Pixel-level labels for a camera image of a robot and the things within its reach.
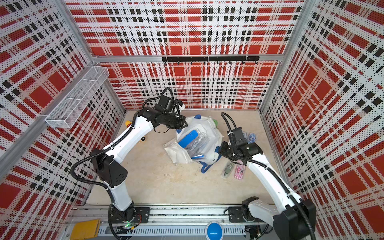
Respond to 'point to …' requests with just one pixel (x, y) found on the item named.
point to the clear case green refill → (227, 168)
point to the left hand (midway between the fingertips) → (189, 124)
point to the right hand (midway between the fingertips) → (222, 151)
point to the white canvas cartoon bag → (179, 155)
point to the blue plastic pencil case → (188, 138)
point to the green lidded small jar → (215, 122)
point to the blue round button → (214, 231)
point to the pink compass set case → (240, 170)
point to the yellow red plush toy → (128, 123)
